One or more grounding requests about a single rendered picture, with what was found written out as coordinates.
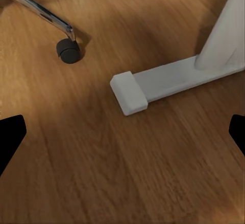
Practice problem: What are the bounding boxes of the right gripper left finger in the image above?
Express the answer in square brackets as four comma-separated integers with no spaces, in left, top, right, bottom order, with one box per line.
[0,115,27,176]

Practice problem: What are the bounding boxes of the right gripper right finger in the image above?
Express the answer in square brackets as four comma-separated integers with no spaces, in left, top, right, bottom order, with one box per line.
[229,115,245,155]

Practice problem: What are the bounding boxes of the swivel chair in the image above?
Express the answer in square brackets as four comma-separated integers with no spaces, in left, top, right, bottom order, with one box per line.
[13,0,80,64]

